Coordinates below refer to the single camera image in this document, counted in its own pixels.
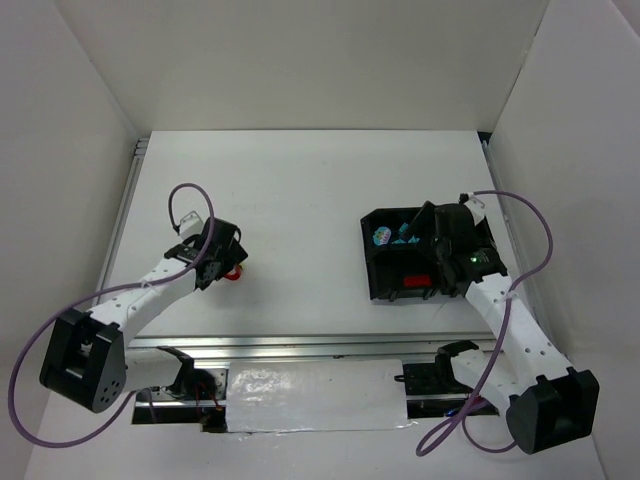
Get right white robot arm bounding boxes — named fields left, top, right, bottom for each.
left=403, top=194, right=600, bottom=457

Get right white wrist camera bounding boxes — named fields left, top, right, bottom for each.
left=459, top=192, right=486, bottom=226

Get aluminium left rail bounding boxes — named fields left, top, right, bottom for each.
left=96, top=137, right=150, bottom=291

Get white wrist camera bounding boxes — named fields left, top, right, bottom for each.
left=178, top=210, right=204, bottom=241
left=459, top=192, right=486, bottom=226

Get aluminium front rail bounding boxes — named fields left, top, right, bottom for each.
left=129, top=333, right=495, bottom=363

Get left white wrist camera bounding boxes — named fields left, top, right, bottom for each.
left=178, top=210, right=204, bottom=241

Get black four-compartment tray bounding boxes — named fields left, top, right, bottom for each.
left=360, top=204, right=501, bottom=303

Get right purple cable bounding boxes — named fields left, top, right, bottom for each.
left=415, top=189, right=554, bottom=457

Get red flower lego piece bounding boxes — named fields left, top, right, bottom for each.
left=224, top=265, right=243, bottom=281

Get red lego bar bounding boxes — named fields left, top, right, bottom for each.
left=403, top=274, right=432, bottom=289

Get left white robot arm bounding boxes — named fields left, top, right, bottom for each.
left=39, top=218, right=248, bottom=413

